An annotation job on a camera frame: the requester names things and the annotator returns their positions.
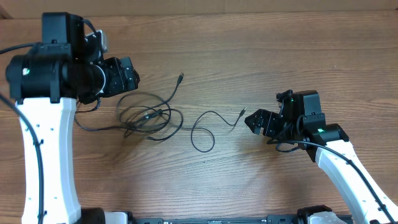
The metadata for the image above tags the thin black USB cable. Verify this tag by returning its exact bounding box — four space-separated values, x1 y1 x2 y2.
73 91 184 141

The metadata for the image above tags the black USB cable silver plug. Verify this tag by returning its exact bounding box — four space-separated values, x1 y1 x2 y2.
147 108 246 153

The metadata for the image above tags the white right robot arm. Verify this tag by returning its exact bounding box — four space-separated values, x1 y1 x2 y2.
244 90 397 223

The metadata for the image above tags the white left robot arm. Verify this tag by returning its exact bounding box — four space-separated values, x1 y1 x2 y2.
6 12 140 223

